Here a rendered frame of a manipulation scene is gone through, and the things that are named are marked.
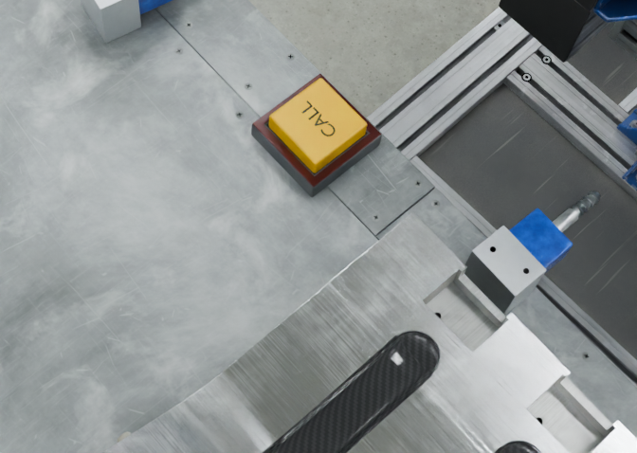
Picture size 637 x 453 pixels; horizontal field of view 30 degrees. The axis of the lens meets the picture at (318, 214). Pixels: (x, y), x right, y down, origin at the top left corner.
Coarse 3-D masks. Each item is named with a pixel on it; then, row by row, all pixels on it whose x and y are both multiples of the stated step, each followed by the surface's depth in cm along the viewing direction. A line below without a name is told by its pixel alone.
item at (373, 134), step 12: (276, 108) 102; (264, 120) 101; (264, 132) 101; (372, 132) 102; (276, 144) 100; (360, 144) 101; (288, 156) 100; (348, 156) 100; (300, 168) 100; (336, 168) 100; (312, 180) 99
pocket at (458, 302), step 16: (448, 288) 92; (464, 288) 91; (432, 304) 91; (448, 304) 91; (464, 304) 91; (480, 304) 90; (448, 320) 91; (464, 320) 91; (480, 320) 91; (496, 320) 90; (464, 336) 90; (480, 336) 90
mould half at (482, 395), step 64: (384, 256) 89; (448, 256) 90; (320, 320) 87; (384, 320) 87; (512, 320) 88; (256, 384) 85; (320, 384) 85; (448, 384) 86; (512, 384) 86; (128, 448) 79; (192, 448) 81; (256, 448) 83; (384, 448) 84; (448, 448) 84
